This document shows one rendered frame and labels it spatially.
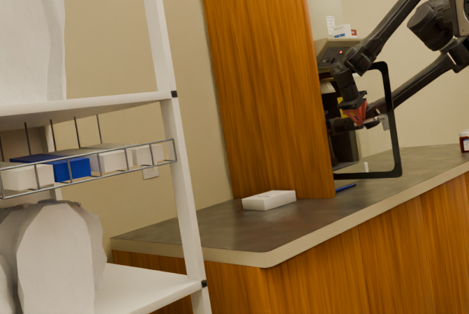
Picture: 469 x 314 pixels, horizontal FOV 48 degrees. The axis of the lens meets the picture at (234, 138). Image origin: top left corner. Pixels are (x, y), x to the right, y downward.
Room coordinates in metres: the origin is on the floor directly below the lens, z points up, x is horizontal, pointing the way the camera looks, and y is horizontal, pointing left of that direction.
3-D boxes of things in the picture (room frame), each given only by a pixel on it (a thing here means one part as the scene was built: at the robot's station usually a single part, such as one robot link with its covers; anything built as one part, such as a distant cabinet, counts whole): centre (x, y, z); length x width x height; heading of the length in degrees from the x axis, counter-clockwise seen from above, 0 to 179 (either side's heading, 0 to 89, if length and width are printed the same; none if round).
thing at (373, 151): (1.86, -0.43, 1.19); 0.30 x 0.01 x 0.40; 47
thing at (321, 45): (2.04, -0.45, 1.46); 0.32 x 0.12 x 0.10; 136
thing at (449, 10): (1.35, -0.61, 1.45); 0.09 x 0.08 x 0.12; 108
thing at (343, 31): (2.07, -0.48, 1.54); 0.05 x 0.05 x 0.06; 47
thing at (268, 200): (1.90, -0.09, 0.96); 0.16 x 0.12 x 0.04; 130
